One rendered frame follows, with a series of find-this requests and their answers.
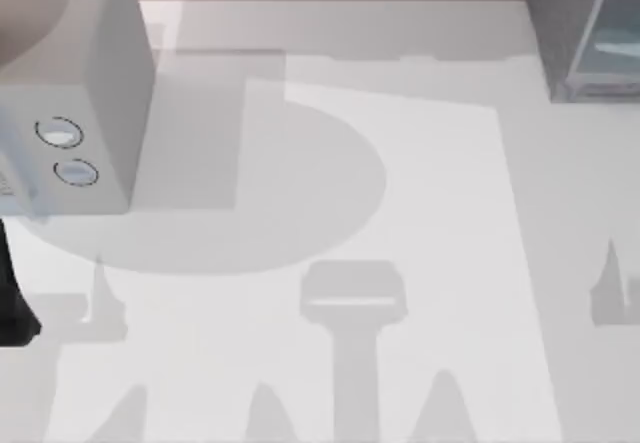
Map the microwave knob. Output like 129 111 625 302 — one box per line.
34 116 85 150
52 158 100 188

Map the pale microwave oven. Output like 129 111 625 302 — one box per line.
0 0 157 223

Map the grey cabinet with dark inside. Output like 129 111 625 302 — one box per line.
517 0 640 104

